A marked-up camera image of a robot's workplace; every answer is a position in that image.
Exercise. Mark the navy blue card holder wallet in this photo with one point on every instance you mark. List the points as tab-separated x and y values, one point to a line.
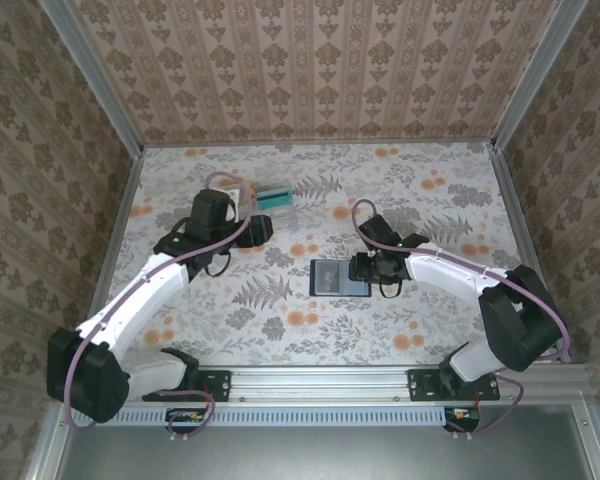
330	277

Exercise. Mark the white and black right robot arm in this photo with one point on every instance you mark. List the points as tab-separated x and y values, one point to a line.
520	325

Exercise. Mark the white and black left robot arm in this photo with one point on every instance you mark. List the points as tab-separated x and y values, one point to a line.
135	315

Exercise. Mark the clear acrylic card stand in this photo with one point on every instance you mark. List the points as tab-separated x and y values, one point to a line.
282	220

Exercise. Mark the teal plastic card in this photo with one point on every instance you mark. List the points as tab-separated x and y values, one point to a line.
275	198

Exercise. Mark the gold plastic card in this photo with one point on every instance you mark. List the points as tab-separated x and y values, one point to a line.
250	190

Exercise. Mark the grey metal sheet panel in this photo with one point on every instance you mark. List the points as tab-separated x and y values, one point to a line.
330	455

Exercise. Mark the aluminium table edge rail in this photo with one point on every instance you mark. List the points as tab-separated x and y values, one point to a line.
320	382

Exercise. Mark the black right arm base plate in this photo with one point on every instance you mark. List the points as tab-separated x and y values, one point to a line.
420	385

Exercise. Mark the aluminium right side rail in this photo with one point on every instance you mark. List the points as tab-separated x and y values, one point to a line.
521	225

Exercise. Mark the aluminium left side rail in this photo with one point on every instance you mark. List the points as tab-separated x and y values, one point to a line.
111	250

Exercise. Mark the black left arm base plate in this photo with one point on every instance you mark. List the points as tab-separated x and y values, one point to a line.
220	385

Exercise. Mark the aluminium left frame post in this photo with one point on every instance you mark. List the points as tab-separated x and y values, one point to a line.
100	80

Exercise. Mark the aluminium frame post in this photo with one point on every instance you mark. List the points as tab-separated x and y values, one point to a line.
100	80
531	80

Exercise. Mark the aluminium right frame post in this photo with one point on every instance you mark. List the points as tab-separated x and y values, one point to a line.
531	80

